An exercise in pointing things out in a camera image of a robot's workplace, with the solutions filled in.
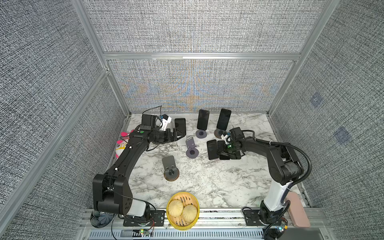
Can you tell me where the black phone purple stand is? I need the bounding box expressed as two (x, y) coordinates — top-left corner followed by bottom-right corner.
(217, 141), (231, 160)

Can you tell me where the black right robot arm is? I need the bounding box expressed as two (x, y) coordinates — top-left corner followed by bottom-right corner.
(218, 137), (304, 225)

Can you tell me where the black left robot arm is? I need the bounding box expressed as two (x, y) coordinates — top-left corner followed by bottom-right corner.
(93, 129), (186, 215)

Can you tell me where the back wooden base phone stand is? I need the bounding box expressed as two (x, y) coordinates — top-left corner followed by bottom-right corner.
(214, 129), (227, 139)

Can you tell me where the wooden base phone stand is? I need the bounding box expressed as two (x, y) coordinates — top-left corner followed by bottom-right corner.
(162, 156), (180, 182)
(214, 129), (227, 139)

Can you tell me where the white phone stand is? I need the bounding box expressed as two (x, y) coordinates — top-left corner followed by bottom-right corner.
(177, 137), (187, 147)

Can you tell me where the black phone on wooden stand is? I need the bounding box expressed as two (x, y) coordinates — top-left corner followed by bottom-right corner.
(217, 109), (232, 131)

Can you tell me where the grey round phone stand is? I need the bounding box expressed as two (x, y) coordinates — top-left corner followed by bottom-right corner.
(196, 130), (208, 139)

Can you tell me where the purple round phone stand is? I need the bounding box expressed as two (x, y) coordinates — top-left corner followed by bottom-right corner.
(186, 137), (199, 159)

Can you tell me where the front wooden base phone stand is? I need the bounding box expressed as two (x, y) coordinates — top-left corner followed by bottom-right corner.
(162, 156), (180, 182)

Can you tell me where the black phone on grey stand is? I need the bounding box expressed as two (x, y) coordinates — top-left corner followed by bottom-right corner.
(197, 109), (210, 131)

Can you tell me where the pink white plush toy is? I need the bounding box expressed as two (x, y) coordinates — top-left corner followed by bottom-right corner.
(115, 131), (133, 159)

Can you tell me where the left steamed bun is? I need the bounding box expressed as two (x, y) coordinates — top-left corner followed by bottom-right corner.
(168, 200), (184, 218)

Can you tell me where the steamed bun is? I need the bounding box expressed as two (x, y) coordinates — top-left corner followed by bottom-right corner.
(168, 200), (184, 218)
(182, 205), (198, 224)

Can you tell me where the right steamed bun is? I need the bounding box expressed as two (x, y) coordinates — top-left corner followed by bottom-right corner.
(182, 205), (198, 224)

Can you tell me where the yellow bamboo steamer basket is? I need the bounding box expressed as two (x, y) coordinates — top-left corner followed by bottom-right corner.
(166, 192), (200, 231)

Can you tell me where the pink pad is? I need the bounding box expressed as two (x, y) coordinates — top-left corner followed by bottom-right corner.
(286, 192), (311, 228)

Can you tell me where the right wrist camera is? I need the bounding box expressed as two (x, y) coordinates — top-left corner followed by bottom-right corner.
(221, 127), (245, 144)

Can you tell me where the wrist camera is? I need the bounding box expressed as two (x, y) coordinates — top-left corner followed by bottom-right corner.
(221, 127), (245, 144)
(140, 113), (172, 131)

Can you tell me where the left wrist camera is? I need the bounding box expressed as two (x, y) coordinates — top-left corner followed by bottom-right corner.
(140, 113), (172, 131)

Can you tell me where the aluminium front rail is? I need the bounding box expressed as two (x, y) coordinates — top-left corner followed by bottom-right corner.
(75, 208), (337, 240)

